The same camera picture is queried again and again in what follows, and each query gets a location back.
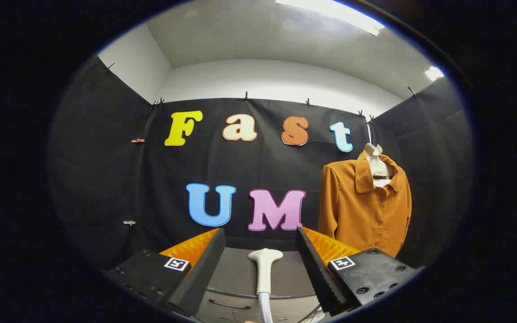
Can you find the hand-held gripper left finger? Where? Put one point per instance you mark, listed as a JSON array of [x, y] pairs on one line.
[[200, 273]]

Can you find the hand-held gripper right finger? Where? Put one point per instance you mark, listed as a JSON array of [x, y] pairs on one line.
[[319, 269]]

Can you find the brown button-up shirt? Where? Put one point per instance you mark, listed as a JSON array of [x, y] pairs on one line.
[[357, 211]]

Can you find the grey cabinet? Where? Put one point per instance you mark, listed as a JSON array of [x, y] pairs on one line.
[[236, 273]]

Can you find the black backdrop cloth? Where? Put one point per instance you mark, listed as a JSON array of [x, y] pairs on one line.
[[240, 170]]

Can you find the white mannequin torso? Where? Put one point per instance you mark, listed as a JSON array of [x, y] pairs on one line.
[[377, 168]]

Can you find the pink clip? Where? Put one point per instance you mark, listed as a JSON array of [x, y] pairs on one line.
[[138, 140]]

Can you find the row of black clips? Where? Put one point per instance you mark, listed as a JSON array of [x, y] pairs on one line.
[[246, 96]]

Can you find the small ceiling light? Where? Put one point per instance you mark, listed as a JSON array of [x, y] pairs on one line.
[[434, 73]]

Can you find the long ceiling light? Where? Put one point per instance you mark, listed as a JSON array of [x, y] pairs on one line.
[[330, 11]]

